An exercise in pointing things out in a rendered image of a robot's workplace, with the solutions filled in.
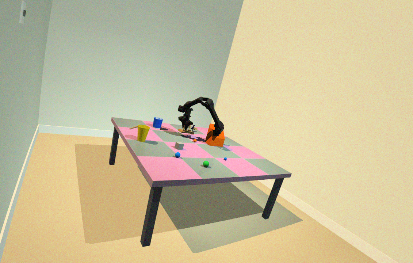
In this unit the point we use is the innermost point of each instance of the yellow cup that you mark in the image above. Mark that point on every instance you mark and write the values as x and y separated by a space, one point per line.
142 133

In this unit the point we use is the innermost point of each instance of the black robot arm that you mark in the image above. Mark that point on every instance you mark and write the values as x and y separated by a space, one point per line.
219 126

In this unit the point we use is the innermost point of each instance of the blue open cylinder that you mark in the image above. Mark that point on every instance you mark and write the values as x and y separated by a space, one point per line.
157 122

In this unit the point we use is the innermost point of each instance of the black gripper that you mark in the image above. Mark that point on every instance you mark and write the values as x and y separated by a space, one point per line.
186 122

